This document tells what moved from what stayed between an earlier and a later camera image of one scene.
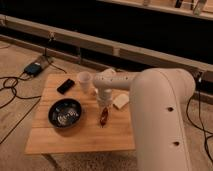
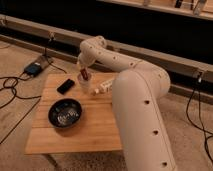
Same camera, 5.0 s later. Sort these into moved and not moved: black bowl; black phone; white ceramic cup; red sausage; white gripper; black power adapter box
Moved: red sausage; white gripper
Not moved: black phone; black bowl; black power adapter box; white ceramic cup
